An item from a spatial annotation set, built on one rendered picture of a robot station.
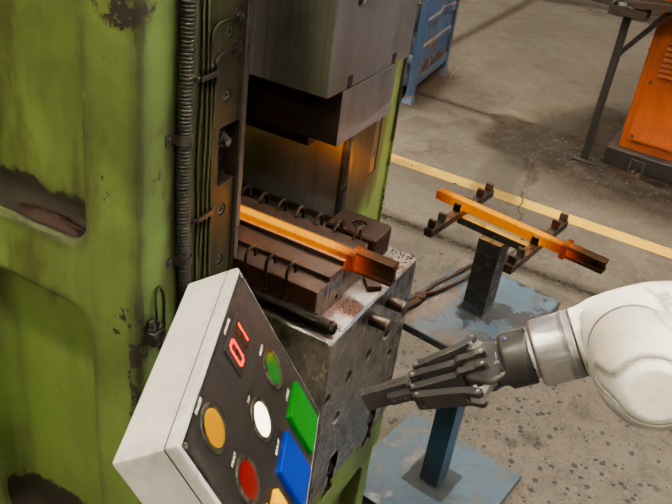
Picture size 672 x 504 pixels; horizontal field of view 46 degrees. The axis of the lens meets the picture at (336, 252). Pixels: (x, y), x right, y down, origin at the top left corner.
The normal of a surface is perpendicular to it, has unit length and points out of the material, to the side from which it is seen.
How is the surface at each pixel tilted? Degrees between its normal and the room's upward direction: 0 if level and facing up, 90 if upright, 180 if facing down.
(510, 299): 0
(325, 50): 90
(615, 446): 0
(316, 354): 90
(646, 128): 90
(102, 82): 89
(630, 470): 0
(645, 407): 69
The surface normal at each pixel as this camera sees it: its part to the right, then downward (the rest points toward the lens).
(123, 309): -0.49, 0.41
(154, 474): -0.07, 0.52
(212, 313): -0.39, -0.80
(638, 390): -0.32, 0.18
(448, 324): 0.12, -0.84
